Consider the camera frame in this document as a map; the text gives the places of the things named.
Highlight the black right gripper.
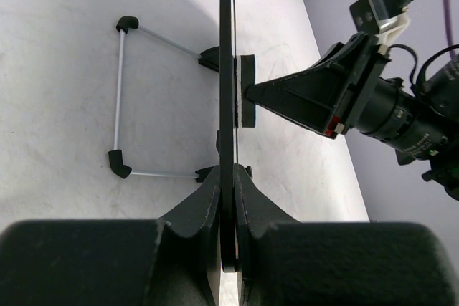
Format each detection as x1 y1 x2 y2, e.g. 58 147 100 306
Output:
245 32 387 138

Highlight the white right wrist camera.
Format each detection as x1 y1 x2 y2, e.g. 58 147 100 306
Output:
349 0 414 46

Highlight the white board with black frame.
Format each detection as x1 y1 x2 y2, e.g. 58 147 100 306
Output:
219 0 237 273

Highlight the wire whiteboard stand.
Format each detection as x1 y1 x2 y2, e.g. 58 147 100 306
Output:
107 15 254 182

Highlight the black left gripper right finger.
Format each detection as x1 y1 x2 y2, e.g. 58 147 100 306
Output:
234 165 458 305

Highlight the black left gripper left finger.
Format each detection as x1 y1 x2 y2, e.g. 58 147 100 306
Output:
1 168 220 305

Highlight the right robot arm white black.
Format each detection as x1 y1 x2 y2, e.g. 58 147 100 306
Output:
242 32 458 199

